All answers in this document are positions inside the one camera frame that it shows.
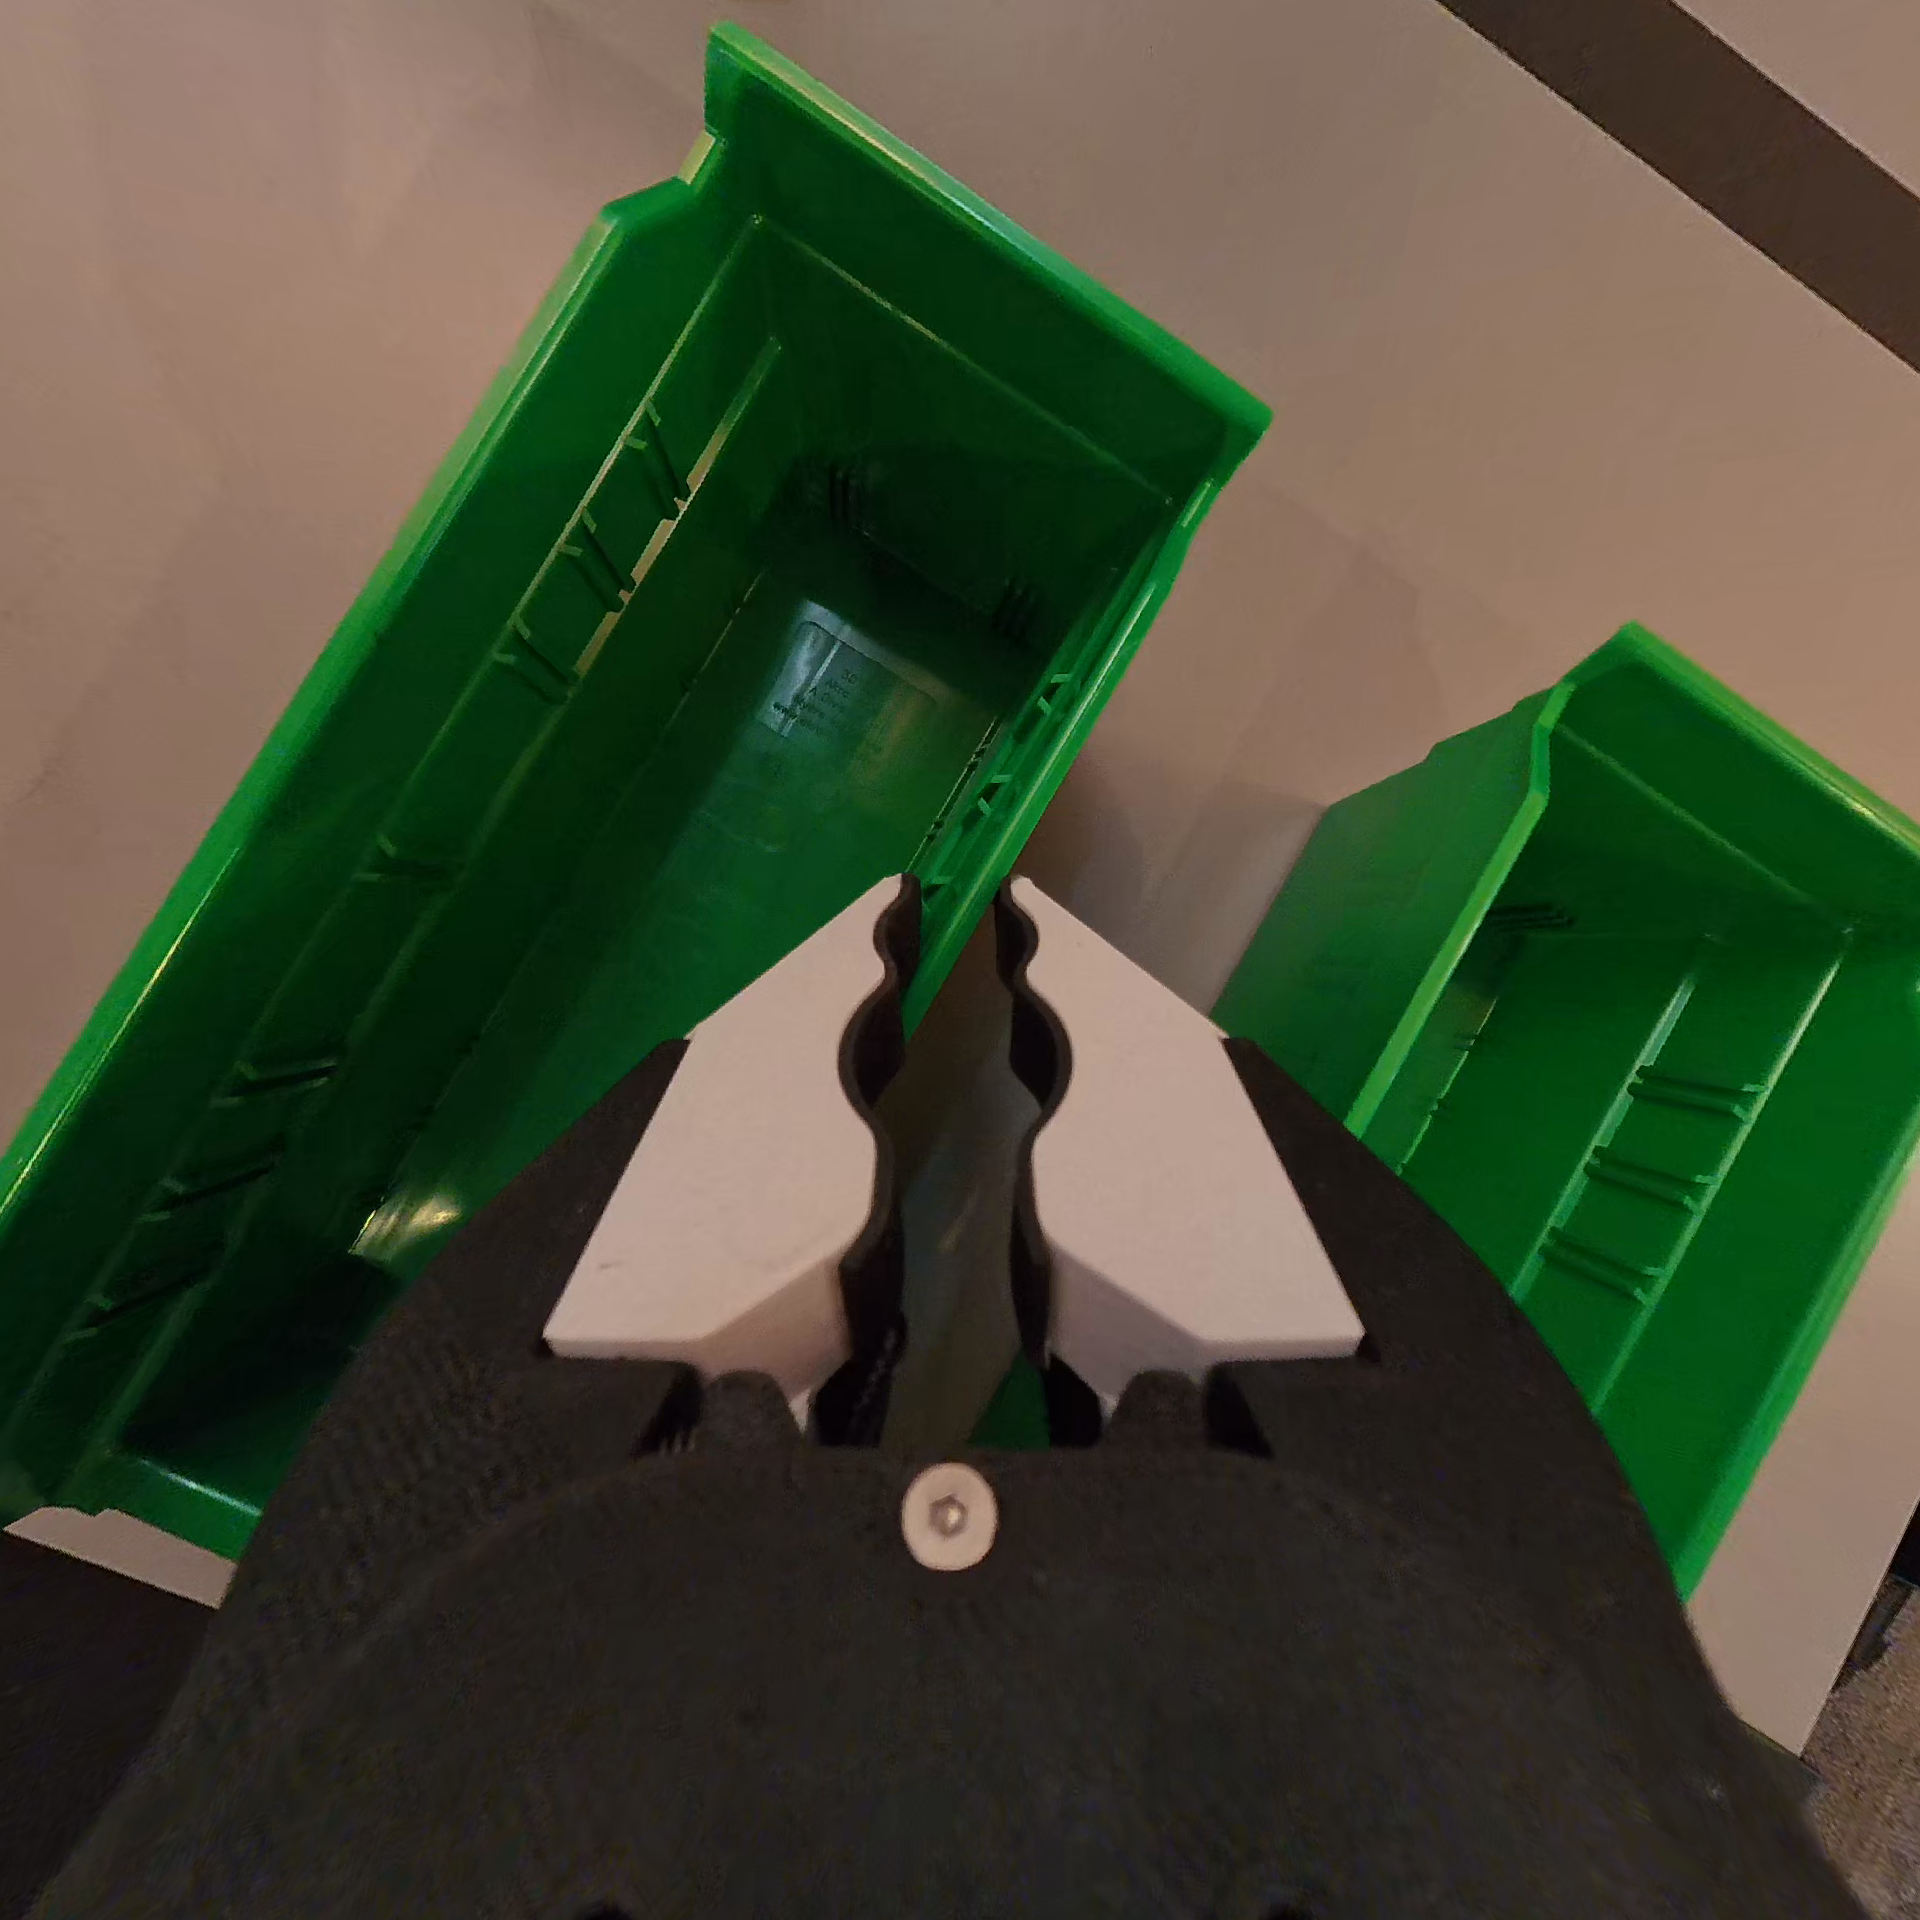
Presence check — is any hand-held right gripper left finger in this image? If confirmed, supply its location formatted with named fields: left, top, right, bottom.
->
left=543, top=872, right=921, bottom=1449

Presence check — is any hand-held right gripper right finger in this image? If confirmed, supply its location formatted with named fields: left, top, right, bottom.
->
left=994, top=872, right=1367, bottom=1449

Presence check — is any green plastic bin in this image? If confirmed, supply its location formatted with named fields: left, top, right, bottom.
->
left=1211, top=622, right=1920, bottom=1600
left=0, top=23, right=1273, bottom=1561

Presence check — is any dark strip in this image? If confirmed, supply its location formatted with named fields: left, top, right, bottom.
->
left=1431, top=0, right=1920, bottom=367

